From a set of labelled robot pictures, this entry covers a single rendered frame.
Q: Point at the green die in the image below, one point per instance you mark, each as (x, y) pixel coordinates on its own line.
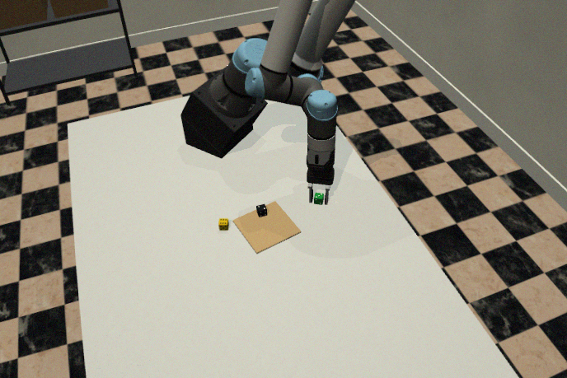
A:
(318, 199)

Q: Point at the tan square mat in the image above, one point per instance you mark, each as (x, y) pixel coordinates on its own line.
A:
(267, 231)

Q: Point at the black die with white pips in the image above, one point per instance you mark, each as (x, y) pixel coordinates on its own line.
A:
(261, 210)

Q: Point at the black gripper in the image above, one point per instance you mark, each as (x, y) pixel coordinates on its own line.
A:
(320, 170)

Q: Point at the yellow die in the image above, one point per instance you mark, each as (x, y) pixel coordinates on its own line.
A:
(223, 224)

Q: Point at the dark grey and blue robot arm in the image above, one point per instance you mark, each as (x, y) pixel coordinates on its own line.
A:
(265, 76)

